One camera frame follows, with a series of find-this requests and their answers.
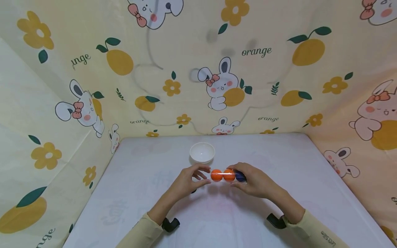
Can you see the person's right forearm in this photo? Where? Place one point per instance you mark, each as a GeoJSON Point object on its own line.
{"type": "Point", "coordinates": [297, 220]}

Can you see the person's left forearm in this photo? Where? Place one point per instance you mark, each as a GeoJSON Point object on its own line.
{"type": "Point", "coordinates": [155, 220]}

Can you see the blue ball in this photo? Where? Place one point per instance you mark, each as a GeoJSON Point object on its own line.
{"type": "Point", "coordinates": [240, 177]}

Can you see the clear plastic tube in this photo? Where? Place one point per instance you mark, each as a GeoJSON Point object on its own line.
{"type": "Point", "coordinates": [222, 180]}

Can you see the person's left thumb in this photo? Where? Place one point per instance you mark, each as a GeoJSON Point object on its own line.
{"type": "Point", "coordinates": [202, 184]}

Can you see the person's right thumb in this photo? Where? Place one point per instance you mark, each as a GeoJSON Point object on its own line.
{"type": "Point", "coordinates": [239, 185]}

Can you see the white bowl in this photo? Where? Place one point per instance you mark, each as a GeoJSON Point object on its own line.
{"type": "Point", "coordinates": [202, 152]}

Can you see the person's right hand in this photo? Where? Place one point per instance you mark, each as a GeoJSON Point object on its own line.
{"type": "Point", "coordinates": [257, 182]}

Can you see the person's left middle finger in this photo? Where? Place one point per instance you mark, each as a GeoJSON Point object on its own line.
{"type": "Point", "coordinates": [201, 174]}

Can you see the orange ball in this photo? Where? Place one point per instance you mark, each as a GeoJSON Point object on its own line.
{"type": "Point", "coordinates": [216, 175]}
{"type": "Point", "coordinates": [229, 175]}

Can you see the person's left index finger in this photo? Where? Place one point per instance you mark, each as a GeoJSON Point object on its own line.
{"type": "Point", "coordinates": [201, 167]}

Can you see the person's right index finger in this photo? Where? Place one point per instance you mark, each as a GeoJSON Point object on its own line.
{"type": "Point", "coordinates": [240, 166]}

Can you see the black wrist band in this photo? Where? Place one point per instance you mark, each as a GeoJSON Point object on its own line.
{"type": "Point", "coordinates": [276, 220]}
{"type": "Point", "coordinates": [170, 224]}

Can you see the person's left hand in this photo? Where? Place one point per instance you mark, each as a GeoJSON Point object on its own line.
{"type": "Point", "coordinates": [183, 186]}

